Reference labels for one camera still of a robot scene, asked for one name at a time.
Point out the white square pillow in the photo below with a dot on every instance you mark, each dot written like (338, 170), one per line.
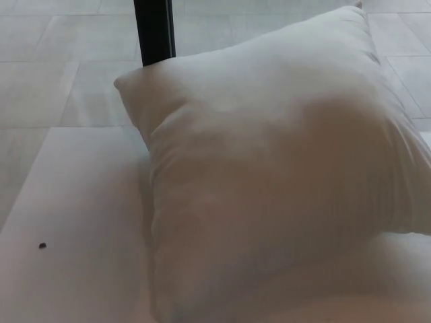
(269, 161)

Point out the small dark crumb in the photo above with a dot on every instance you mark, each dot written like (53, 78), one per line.
(42, 245)

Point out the black metal post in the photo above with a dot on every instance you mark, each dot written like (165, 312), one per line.
(155, 30)

